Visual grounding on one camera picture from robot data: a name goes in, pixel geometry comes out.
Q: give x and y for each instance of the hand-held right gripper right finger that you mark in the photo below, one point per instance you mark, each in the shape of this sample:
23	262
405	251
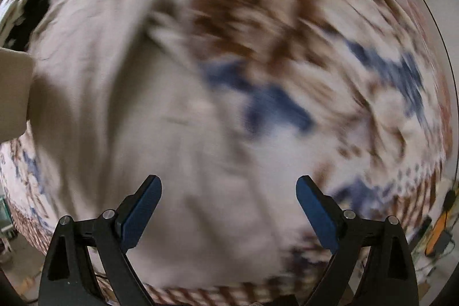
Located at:
317	216

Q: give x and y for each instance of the dark cloth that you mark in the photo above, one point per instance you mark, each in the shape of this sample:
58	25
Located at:
36	5

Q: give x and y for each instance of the white garment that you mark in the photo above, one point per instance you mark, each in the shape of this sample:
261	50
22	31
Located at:
143	112

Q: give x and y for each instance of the orange object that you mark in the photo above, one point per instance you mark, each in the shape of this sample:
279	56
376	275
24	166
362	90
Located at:
439	234

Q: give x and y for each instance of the floral blanket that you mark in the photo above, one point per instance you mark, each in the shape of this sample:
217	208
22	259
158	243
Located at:
287	40

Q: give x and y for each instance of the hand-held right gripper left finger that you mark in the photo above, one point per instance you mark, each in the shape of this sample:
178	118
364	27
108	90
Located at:
143	216

